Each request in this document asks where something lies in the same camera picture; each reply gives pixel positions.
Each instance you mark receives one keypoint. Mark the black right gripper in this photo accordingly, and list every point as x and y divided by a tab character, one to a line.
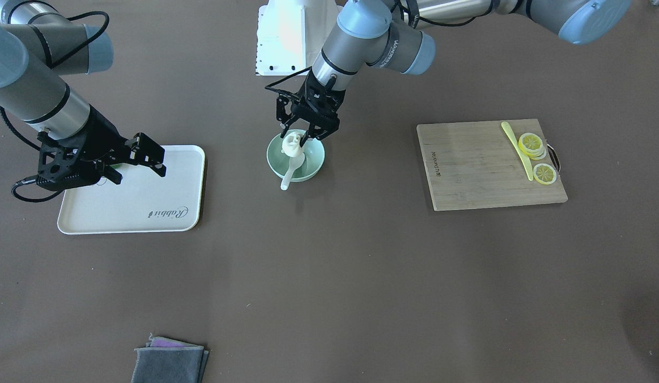
102	136

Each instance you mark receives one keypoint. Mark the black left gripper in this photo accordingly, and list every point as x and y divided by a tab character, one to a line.
323	113

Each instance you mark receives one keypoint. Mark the white ceramic spoon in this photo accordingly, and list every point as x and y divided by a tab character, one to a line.
295	162

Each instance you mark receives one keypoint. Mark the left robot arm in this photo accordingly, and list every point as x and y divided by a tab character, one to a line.
390	34

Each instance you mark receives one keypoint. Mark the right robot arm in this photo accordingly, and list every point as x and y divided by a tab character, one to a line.
38	46

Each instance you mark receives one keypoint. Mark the light green bowl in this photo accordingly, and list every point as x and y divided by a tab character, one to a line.
315	157

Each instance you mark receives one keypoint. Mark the white serving tray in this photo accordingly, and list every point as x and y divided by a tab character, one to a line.
143	201

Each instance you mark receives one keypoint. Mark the wooden cutting board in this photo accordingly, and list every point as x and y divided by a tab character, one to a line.
473	165

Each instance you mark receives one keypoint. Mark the yellow plastic knife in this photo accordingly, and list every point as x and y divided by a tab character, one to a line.
525	160

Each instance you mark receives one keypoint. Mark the folded gray cloth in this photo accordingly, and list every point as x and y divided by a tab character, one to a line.
168	360

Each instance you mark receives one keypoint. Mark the stacked lemon slices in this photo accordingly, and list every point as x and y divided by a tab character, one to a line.
532	145

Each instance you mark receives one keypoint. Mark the lemon slice front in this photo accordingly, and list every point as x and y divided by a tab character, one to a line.
544	174

